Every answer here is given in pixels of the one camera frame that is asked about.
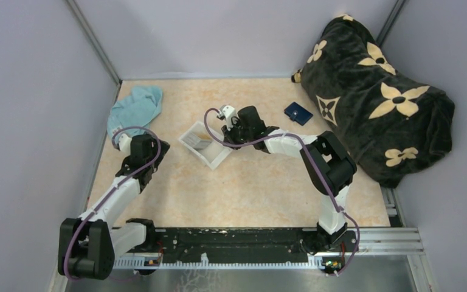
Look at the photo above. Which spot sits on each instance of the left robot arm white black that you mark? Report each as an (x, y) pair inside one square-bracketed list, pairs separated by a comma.
[(89, 244)]

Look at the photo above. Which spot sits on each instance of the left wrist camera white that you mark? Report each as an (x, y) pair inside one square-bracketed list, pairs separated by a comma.
[(124, 144)]

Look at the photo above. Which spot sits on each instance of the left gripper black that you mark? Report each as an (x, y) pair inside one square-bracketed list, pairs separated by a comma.
[(165, 148)]

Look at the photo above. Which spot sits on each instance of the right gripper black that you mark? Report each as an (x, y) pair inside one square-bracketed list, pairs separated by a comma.
[(228, 134)]

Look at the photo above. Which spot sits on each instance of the navy blue card holder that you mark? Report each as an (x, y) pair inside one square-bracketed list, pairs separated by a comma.
[(298, 113)]

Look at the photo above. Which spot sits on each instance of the aluminium frame rail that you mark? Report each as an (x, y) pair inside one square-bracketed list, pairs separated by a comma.
[(369, 242)]

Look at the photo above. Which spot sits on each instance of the light blue towel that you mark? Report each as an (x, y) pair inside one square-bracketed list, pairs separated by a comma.
[(137, 109)]

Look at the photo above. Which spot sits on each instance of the stack of grey cards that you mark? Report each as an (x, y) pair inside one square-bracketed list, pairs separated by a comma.
[(197, 141)]

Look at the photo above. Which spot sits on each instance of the black floral blanket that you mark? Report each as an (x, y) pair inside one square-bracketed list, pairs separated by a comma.
[(391, 125)]

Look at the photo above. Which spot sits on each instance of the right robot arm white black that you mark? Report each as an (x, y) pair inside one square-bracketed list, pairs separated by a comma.
[(330, 167)]

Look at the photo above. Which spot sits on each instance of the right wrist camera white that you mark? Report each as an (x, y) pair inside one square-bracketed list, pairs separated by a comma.
[(227, 113)]

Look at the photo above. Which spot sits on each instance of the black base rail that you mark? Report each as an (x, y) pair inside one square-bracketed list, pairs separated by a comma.
[(242, 245)]

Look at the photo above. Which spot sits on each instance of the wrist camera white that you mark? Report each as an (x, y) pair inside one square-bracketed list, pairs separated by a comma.
[(124, 144), (227, 113)]

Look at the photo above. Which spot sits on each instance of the white plastic card tray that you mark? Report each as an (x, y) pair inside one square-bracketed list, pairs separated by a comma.
[(214, 154)]

